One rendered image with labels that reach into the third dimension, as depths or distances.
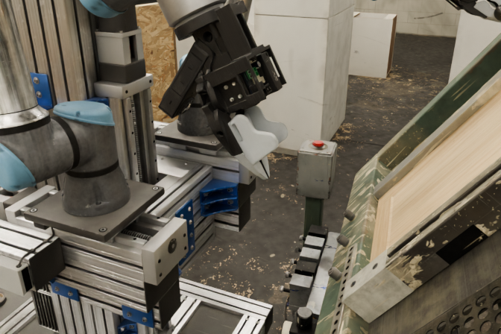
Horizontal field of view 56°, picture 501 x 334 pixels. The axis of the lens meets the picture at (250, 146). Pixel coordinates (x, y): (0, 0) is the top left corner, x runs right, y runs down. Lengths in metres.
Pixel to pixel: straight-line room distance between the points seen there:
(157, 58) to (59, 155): 1.94
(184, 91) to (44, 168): 0.45
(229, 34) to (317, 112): 3.03
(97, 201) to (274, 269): 1.60
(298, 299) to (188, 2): 0.94
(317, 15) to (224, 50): 2.86
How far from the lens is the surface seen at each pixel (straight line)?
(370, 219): 1.31
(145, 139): 1.35
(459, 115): 1.33
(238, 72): 0.53
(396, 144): 1.61
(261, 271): 2.54
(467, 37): 4.79
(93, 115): 1.01
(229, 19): 0.54
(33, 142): 0.95
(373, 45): 6.08
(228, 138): 0.56
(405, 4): 9.23
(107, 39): 1.24
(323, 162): 1.60
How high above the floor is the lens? 1.59
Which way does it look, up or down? 24 degrees down
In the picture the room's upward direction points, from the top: straight up
